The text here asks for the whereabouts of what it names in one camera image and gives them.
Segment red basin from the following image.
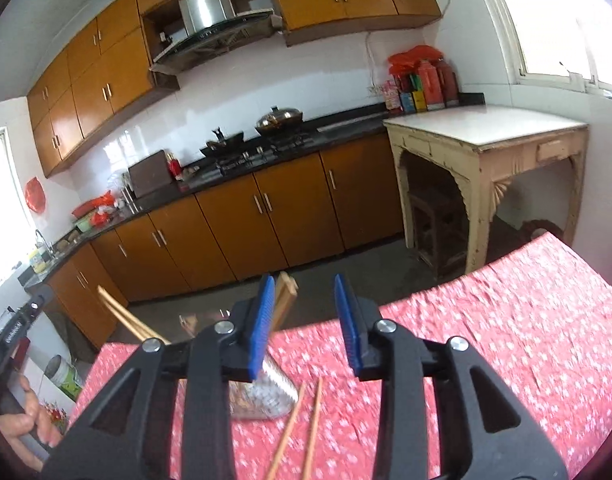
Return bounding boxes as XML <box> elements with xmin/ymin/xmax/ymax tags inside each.
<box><xmin>72</xmin><ymin>199</ymin><xmax>104</xmax><ymax>219</ymax></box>

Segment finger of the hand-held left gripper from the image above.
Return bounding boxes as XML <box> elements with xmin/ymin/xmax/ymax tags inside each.
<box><xmin>20</xmin><ymin>284</ymin><xmax>54</xmax><ymax>326</ymax></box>

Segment black gas stove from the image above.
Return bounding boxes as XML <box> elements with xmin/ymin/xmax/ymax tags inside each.
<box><xmin>201</xmin><ymin>132</ymin><xmax>313</xmax><ymax>172</ymax></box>

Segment wooden base cabinets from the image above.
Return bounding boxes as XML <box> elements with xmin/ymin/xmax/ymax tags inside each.
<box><xmin>46</xmin><ymin>132</ymin><xmax>407</xmax><ymax>349</ymax></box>

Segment large red plastic bag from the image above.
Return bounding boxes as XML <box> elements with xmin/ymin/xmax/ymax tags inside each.
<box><xmin>388</xmin><ymin>45</ymin><xmax>445</xmax><ymax>79</ymax></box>

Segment pink packet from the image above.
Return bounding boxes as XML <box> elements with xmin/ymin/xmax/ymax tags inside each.
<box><xmin>384</xmin><ymin>80</ymin><xmax>403</xmax><ymax>114</ymax></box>

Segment steel wire utensil holder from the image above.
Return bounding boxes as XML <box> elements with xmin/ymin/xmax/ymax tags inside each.
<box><xmin>229</xmin><ymin>355</ymin><xmax>299</xmax><ymax>421</ymax></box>

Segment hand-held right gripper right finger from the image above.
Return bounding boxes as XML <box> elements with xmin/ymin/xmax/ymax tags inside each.
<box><xmin>333</xmin><ymin>274</ymin><xmax>569</xmax><ymax>480</ymax></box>

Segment brown round stool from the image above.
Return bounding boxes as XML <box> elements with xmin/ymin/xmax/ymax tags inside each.
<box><xmin>518</xmin><ymin>219</ymin><xmax>562</xmax><ymax>241</ymax></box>

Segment black wok with handle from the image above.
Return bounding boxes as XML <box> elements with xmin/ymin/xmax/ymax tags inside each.
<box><xmin>201</xmin><ymin>126</ymin><xmax>246</xmax><ymax>157</ymax></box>

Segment bright red thermos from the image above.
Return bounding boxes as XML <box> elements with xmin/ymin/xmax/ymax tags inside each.
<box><xmin>417</xmin><ymin>60</ymin><xmax>445</xmax><ymax>111</ymax></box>

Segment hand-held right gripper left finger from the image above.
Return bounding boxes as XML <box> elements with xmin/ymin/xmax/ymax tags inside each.
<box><xmin>38</xmin><ymin>274</ymin><xmax>277</xmax><ymax>480</ymax></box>

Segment wooden wall cabinets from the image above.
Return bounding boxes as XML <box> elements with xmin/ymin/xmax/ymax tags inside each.
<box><xmin>26</xmin><ymin>0</ymin><xmax>443</xmax><ymax>179</ymax></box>

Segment steel faucet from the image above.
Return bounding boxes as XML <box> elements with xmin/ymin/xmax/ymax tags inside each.
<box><xmin>34</xmin><ymin>229</ymin><xmax>54</xmax><ymax>259</ymax></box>

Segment wok with lid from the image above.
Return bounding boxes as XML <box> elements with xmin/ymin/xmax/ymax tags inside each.
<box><xmin>255</xmin><ymin>106</ymin><xmax>305</xmax><ymax>136</ymax></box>

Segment steel range hood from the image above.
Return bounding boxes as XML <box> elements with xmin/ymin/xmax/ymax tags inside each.
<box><xmin>150</xmin><ymin>0</ymin><xmax>283</xmax><ymax>74</ymax></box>

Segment red hanging decoration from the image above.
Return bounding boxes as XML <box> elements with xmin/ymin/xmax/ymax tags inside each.
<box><xmin>26</xmin><ymin>176</ymin><xmax>47</xmax><ymax>214</ymax></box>

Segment large barred window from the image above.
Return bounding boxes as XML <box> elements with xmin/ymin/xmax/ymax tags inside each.
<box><xmin>478</xmin><ymin>0</ymin><xmax>612</xmax><ymax>99</ymax></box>

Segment cream wooden side table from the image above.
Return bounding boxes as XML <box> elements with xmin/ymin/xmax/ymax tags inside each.
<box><xmin>383</xmin><ymin>105</ymin><xmax>590</xmax><ymax>274</ymax></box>

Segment floral printed container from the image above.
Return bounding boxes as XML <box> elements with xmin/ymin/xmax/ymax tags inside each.
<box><xmin>40</xmin><ymin>400</ymin><xmax>69</xmax><ymax>434</ymax></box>

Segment dark red thermos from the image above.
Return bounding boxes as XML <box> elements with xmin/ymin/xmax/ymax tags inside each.
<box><xmin>436</xmin><ymin>57</ymin><xmax>461</xmax><ymax>109</ymax></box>

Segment green and white canister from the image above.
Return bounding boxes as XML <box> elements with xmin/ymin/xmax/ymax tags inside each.
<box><xmin>43</xmin><ymin>355</ymin><xmax>84</xmax><ymax>401</ymax></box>

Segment red floral tablecloth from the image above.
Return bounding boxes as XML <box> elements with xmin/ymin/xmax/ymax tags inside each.
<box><xmin>68</xmin><ymin>232</ymin><xmax>612</xmax><ymax>480</ymax></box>

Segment dark wooden cutting board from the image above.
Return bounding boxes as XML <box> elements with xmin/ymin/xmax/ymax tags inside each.
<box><xmin>128</xmin><ymin>150</ymin><xmax>175</xmax><ymax>199</ymax></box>

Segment person's left hand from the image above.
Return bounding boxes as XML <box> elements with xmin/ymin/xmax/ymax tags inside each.
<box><xmin>0</xmin><ymin>376</ymin><xmax>65</xmax><ymax>467</ymax></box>

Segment black kitchen countertop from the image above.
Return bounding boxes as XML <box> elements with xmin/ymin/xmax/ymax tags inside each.
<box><xmin>23</xmin><ymin>92</ymin><xmax>487</xmax><ymax>291</ymax></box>

